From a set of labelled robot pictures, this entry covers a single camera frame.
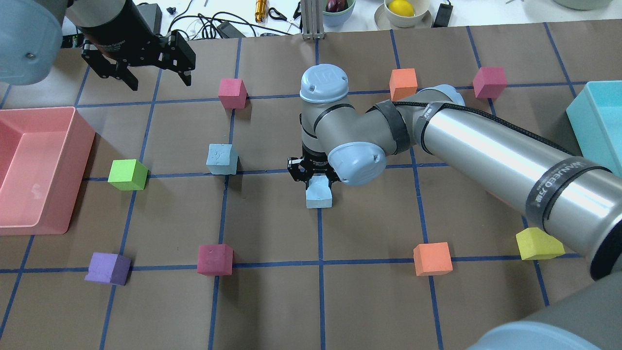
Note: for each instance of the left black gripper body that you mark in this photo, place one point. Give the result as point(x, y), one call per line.
point(118, 27)

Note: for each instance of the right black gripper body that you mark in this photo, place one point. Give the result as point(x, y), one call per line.
point(314, 157)

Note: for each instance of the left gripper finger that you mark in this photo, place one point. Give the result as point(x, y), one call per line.
point(107, 69)
point(181, 57)

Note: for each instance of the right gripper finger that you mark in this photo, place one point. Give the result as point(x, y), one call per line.
point(298, 168)
point(333, 177)

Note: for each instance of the light blue block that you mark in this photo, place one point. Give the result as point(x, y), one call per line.
point(318, 193)
point(222, 159)

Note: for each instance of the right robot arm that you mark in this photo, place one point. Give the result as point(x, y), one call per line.
point(571, 198)

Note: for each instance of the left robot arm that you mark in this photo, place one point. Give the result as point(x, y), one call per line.
point(31, 34)

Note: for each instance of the pink block far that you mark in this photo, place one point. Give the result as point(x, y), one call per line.
point(232, 93)

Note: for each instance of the gold tool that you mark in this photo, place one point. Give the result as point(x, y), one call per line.
point(260, 11)

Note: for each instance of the pink plastic bin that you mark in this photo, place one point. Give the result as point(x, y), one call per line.
point(43, 156)

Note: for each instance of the green foam block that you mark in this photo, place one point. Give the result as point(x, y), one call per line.
point(128, 175)

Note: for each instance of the orange block far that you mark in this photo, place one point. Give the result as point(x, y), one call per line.
point(403, 83)

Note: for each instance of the orange block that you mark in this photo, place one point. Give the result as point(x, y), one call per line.
point(403, 83)
point(432, 259)

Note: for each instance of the dark pink block near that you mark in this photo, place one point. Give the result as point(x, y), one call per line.
point(215, 260)

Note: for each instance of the dark pink block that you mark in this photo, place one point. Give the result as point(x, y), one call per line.
point(489, 82)
point(215, 260)

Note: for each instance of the orange block near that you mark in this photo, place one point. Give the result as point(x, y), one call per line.
point(432, 259)

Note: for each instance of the blue bowl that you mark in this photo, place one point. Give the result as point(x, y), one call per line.
point(337, 12)

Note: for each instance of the white bowl with lemon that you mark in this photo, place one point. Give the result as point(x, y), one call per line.
point(385, 20)

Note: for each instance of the yellow lemon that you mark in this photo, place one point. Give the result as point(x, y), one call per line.
point(401, 8)

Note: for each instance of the dark pink block right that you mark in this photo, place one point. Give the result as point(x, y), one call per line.
point(489, 82)

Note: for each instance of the black power adapter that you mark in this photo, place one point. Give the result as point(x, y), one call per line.
point(443, 16)

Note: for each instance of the purple block left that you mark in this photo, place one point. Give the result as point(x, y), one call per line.
point(108, 268)

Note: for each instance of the yellow foam block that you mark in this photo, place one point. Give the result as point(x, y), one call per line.
point(534, 245)

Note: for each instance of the cyan plastic bin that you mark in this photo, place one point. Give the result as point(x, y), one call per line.
point(596, 118)

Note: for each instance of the aluminium frame post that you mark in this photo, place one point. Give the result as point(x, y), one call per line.
point(312, 19)

